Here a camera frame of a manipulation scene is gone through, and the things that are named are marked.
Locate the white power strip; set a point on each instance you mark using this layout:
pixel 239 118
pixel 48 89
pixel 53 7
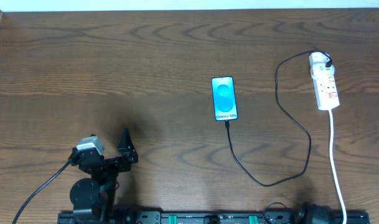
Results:
pixel 325 88

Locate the white USB charger adapter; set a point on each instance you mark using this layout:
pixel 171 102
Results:
pixel 321 62

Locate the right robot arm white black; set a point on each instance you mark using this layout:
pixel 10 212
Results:
pixel 310 213

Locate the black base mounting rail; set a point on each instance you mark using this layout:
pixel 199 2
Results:
pixel 155 217

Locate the blue screen Galaxy smartphone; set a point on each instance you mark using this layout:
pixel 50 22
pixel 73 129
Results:
pixel 224 99

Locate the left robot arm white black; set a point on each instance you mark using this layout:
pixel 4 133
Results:
pixel 93 198

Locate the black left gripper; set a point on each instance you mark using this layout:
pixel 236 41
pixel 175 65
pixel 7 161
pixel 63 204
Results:
pixel 113 162

